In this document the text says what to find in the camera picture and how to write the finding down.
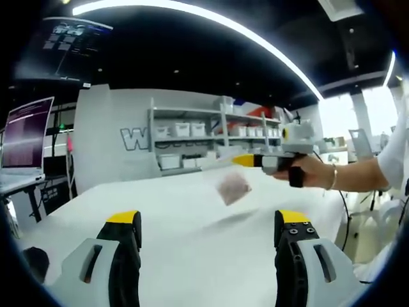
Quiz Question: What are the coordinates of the laptop with purple screen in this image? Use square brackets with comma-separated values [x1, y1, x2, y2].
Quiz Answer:
[0, 95, 55, 189]

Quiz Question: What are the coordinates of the grey side desk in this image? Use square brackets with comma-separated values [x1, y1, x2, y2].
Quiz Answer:
[0, 177, 49, 224]

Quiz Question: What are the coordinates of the clear resealable bag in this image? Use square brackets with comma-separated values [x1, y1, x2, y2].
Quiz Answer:
[201, 152, 253, 207]

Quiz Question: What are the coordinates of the gold bracelet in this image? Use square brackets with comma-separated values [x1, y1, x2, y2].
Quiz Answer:
[327, 163, 339, 191]

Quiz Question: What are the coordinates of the black rectangular panel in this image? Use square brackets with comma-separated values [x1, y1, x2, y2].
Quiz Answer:
[40, 178, 77, 215]

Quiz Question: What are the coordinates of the grey storage shelf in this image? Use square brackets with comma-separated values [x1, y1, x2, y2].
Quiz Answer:
[147, 95, 285, 172]

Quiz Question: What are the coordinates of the person's white-clothed body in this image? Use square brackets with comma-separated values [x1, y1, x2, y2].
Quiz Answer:
[351, 95, 409, 288]

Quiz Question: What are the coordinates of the person's right hand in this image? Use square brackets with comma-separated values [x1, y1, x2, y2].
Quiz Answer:
[272, 155, 334, 191]

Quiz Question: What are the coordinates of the ceiling light strip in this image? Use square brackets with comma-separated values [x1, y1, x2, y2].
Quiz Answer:
[72, 0, 323, 98]

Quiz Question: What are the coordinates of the small black object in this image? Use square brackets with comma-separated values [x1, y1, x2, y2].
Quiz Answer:
[22, 248, 50, 282]

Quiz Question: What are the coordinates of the ceiling-hung dark screen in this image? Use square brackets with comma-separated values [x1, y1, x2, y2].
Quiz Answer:
[15, 17, 114, 84]

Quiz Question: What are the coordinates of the white tablecloth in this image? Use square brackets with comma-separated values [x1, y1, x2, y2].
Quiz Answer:
[19, 169, 355, 307]

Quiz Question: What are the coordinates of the white chair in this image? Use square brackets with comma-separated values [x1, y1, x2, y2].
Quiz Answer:
[348, 127, 374, 161]

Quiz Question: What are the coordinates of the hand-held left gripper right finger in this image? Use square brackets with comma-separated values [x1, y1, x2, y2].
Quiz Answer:
[274, 209, 369, 307]

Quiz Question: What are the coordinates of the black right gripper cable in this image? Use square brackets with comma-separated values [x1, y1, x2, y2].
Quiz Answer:
[311, 150, 352, 253]

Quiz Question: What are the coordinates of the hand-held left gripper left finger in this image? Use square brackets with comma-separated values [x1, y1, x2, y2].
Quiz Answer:
[52, 210, 143, 307]

